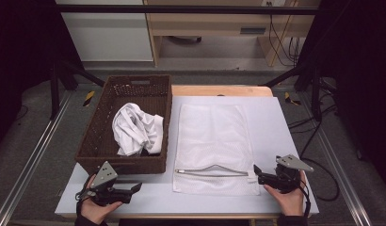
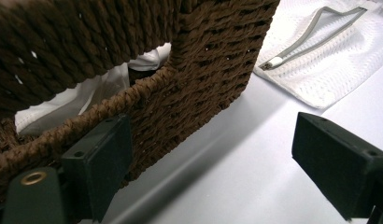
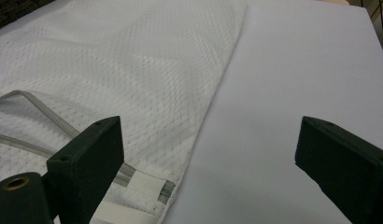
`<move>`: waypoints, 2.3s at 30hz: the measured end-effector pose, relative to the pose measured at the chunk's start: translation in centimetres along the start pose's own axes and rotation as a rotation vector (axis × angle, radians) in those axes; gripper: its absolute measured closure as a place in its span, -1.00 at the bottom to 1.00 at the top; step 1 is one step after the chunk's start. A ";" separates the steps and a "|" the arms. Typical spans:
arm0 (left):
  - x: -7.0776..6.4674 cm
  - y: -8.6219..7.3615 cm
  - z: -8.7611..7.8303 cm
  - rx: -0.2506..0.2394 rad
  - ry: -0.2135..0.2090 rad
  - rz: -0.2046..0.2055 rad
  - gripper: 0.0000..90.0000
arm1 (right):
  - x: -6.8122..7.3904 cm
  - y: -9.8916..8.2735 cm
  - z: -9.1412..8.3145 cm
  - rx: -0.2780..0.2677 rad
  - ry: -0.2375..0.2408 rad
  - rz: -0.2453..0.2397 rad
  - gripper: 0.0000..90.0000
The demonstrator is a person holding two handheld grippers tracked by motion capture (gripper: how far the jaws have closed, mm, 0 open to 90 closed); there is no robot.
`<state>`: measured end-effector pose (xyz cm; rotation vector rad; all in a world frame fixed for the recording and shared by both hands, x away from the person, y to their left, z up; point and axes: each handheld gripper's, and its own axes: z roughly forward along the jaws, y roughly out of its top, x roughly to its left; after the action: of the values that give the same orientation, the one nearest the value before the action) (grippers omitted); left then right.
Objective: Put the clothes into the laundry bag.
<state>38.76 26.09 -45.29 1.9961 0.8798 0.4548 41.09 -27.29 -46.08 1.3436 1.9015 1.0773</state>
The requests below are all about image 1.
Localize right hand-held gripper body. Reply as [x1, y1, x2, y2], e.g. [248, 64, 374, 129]
[266, 153, 314, 194]

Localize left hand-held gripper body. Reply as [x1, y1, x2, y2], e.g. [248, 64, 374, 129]
[75, 160, 133, 207]

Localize white garment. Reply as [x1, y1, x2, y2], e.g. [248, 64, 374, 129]
[111, 102, 165, 157]

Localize white mesh laundry bag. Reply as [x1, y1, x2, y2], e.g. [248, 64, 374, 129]
[172, 103, 262, 197]

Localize brown wicker basket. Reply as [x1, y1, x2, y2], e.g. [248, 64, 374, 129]
[74, 73, 173, 176]

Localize person's right hand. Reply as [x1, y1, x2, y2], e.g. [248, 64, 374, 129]
[264, 170, 308, 218]

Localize person's left hand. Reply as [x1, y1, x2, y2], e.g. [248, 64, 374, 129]
[80, 174, 123, 226]

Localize yellow black floor tape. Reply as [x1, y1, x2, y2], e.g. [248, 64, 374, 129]
[283, 91, 302, 106]
[82, 89, 97, 107]

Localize black stand legs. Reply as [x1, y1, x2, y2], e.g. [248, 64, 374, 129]
[262, 61, 325, 122]
[49, 58, 106, 121]

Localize black curtain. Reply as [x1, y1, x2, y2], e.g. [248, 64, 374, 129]
[296, 0, 386, 192]
[0, 0, 86, 152]

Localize white cabinet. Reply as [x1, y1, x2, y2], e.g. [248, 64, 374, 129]
[55, 0, 154, 63]

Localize grey desk label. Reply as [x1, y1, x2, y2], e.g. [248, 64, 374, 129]
[239, 26, 267, 36]

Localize wooden desk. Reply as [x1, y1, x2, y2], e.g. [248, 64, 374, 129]
[143, 0, 321, 68]

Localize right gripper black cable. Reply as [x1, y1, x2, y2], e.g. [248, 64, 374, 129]
[297, 179, 312, 218]

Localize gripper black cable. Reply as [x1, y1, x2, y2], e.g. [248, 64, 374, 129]
[297, 179, 312, 218]
[74, 174, 95, 218]

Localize black floor cables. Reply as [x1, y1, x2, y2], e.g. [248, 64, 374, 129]
[287, 78, 342, 202]

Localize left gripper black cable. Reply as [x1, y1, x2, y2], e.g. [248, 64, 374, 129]
[74, 174, 95, 218]

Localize aluminium floor rail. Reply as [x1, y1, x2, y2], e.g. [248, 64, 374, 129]
[298, 92, 374, 226]
[0, 89, 73, 226]

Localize black hanging desk cables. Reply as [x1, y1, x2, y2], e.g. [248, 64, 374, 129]
[265, 1, 302, 68]

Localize white wall socket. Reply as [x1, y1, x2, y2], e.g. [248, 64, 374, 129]
[261, 0, 287, 8]

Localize black horizontal frame bar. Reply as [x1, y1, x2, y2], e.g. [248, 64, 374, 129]
[55, 4, 322, 16]

